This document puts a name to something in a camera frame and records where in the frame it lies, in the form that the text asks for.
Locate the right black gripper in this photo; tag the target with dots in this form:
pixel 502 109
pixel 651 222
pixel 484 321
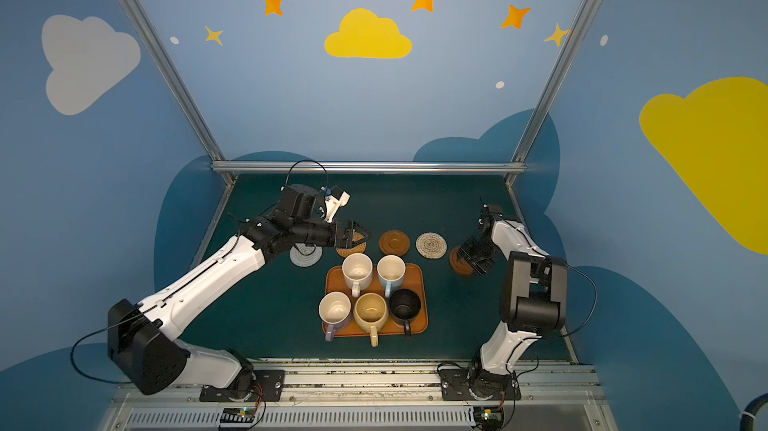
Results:
pixel 478 248

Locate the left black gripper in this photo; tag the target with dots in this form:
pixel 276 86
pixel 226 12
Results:
pixel 341 233

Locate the woven rattan coaster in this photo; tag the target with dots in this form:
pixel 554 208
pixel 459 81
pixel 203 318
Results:
pixel 357 249

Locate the brown wooden coaster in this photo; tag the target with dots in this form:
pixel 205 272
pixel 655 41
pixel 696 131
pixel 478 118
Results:
pixel 458 264
pixel 394 242

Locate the white speckled mug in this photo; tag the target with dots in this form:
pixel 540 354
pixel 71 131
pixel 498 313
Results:
pixel 357 270

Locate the light blue mug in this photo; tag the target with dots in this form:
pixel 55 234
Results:
pixel 391 270

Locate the white multicolour woven coaster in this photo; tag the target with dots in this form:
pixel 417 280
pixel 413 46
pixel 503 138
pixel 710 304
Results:
pixel 431 245

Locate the grey felt coaster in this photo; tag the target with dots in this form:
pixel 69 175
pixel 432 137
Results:
pixel 305 256

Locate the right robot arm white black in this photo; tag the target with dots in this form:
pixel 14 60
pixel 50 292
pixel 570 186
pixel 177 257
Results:
pixel 532 300

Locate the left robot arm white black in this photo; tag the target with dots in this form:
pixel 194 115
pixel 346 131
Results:
pixel 143 339

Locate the yellow beige mug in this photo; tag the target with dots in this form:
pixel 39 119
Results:
pixel 371 313

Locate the lilac mug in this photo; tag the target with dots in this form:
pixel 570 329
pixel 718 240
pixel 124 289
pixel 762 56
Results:
pixel 335 311

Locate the black mug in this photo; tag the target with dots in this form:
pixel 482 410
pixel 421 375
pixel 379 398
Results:
pixel 404 306

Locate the rear aluminium crossbar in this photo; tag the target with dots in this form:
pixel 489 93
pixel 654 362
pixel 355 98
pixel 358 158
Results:
pixel 276 167

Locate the right controller board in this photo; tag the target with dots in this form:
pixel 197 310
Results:
pixel 488 419

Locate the controller board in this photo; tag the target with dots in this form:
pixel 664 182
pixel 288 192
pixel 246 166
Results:
pixel 236 418
pixel 488 419

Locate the left controller board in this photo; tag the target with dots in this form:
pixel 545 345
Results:
pixel 236 418

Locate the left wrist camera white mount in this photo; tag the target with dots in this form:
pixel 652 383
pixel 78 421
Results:
pixel 335 198

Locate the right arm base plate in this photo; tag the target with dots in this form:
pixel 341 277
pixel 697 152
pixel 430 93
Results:
pixel 456 384

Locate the aluminium rail front frame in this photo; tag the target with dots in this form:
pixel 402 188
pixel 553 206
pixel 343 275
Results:
pixel 375 395

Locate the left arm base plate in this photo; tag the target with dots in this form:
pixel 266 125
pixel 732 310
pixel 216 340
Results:
pixel 270 384

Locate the left aluminium frame post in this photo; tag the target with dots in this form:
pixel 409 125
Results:
pixel 162 59

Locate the aluminium frame post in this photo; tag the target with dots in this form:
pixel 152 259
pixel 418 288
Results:
pixel 583 19
pixel 162 59

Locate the right aluminium frame post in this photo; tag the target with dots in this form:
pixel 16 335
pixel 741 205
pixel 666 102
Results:
pixel 583 19

